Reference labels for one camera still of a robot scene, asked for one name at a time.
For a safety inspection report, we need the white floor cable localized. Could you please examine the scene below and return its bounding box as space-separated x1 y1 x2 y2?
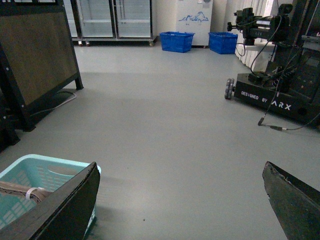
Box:
29 90 77 117

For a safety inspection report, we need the glass door refrigerator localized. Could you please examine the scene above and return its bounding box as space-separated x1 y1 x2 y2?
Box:
63 0 157 47

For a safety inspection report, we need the blue crate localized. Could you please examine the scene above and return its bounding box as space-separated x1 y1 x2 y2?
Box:
159 31 195 53
208 32 238 55

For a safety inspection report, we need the light blue plastic basket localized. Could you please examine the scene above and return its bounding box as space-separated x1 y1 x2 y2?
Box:
0 154 96 240

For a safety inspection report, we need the blue crate right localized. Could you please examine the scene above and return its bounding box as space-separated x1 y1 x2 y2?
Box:
208 32 238 55

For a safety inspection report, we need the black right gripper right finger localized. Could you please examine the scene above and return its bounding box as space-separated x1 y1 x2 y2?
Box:
262 161 320 240

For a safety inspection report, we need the white zip tie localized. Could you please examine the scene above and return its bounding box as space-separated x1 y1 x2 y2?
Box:
25 187 38 200

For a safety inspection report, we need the black cable with connector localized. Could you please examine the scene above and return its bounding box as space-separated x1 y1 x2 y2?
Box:
257 99 320 131

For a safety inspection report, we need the white chest freezer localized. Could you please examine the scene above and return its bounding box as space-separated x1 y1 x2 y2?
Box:
175 0 213 48

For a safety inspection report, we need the blue crate left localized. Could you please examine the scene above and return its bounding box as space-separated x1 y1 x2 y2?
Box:
159 31 195 53

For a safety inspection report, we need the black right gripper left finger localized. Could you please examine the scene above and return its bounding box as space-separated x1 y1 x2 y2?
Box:
0 162 101 240

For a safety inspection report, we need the wooden black framed stand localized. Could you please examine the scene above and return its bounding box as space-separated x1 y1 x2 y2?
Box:
0 0 84 133

